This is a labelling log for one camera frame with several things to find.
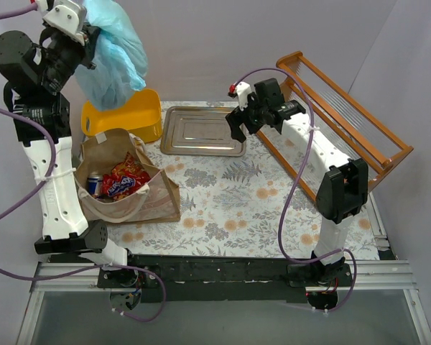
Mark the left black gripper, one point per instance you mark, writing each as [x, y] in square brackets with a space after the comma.
[87, 44]

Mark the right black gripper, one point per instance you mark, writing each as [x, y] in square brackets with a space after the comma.
[247, 117]

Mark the light blue plastic bag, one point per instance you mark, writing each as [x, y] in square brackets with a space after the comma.
[120, 58]

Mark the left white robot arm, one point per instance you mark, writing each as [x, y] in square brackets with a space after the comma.
[35, 74]

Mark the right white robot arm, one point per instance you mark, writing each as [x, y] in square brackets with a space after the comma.
[343, 188]

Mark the silver metal tray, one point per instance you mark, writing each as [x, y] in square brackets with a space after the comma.
[199, 131]

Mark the yellow plastic basket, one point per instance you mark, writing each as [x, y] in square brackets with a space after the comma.
[141, 115]

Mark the orange wooden rack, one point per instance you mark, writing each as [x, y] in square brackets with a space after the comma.
[342, 119]

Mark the brown burlap tote bag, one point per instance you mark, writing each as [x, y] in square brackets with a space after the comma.
[157, 201]

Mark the red snack packet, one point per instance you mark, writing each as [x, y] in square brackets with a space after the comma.
[126, 178]

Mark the blue drink can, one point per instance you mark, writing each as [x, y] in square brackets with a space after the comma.
[95, 185]

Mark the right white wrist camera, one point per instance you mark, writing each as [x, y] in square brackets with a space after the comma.
[241, 91]

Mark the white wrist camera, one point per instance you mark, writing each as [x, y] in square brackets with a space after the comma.
[241, 91]
[64, 15]

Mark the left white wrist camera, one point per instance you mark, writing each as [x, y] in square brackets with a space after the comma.
[64, 15]

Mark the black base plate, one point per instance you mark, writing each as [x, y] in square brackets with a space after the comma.
[183, 279]

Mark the aluminium frame rail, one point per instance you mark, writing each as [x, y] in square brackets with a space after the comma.
[371, 275]

